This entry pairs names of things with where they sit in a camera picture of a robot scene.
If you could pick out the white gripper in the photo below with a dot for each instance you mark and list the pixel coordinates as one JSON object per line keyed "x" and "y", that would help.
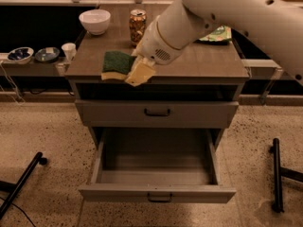
{"x": 153, "y": 46}

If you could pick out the green and yellow sponge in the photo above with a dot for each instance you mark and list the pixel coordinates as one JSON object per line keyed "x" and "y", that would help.
{"x": 116, "y": 65}

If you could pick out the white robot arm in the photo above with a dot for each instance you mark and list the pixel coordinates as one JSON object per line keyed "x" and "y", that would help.
{"x": 274, "y": 26}

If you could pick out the grey drawer cabinet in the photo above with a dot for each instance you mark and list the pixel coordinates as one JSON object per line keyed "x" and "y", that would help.
{"x": 202, "y": 73}

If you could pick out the closed grey upper drawer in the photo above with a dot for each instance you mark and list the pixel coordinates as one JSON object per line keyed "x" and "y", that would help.
{"x": 156, "y": 114}

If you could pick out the open grey lower drawer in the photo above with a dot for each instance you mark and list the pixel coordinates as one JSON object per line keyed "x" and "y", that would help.
{"x": 158, "y": 166}

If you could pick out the patterned drink can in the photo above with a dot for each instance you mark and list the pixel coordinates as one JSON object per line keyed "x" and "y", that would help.
{"x": 137, "y": 25}

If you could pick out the white bowl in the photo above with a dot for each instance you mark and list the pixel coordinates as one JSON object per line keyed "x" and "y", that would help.
{"x": 95, "y": 21}

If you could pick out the white paper cup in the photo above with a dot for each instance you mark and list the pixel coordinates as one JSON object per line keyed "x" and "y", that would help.
{"x": 69, "y": 50}

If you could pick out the green snack bag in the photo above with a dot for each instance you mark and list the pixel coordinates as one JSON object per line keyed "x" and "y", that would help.
{"x": 221, "y": 34}

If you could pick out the dark blue plate bowl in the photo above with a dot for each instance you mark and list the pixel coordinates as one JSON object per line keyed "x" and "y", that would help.
{"x": 47, "y": 55}

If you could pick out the grey side shelf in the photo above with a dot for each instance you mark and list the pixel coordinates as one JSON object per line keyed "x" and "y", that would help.
{"x": 33, "y": 68}

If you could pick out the blue patterned bowl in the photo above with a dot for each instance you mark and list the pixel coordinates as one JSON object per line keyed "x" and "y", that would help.
{"x": 21, "y": 55}

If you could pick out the black right stand leg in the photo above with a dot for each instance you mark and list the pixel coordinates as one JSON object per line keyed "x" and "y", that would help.
{"x": 279, "y": 173}

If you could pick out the black stand leg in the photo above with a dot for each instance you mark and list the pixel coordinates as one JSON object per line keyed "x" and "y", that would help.
{"x": 279, "y": 173}
{"x": 13, "y": 189}

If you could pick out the black left stand leg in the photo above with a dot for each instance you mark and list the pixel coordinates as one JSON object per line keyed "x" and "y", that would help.
{"x": 13, "y": 189}

